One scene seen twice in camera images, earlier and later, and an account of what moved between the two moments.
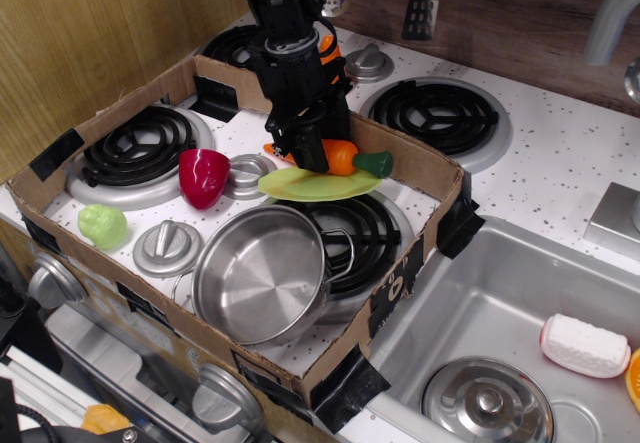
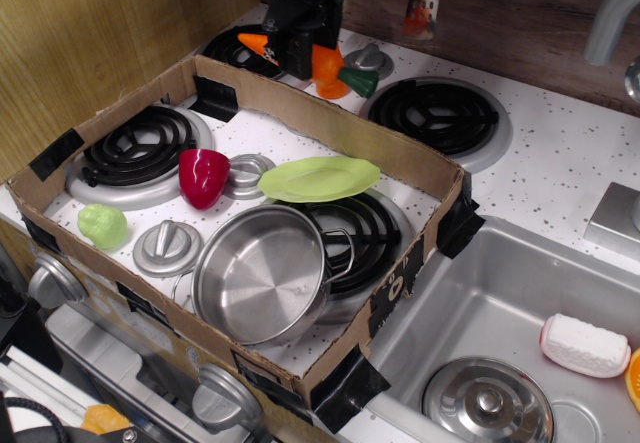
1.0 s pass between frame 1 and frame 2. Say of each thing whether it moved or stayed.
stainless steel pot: stayed
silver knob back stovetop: stayed
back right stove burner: stayed
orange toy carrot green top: moved
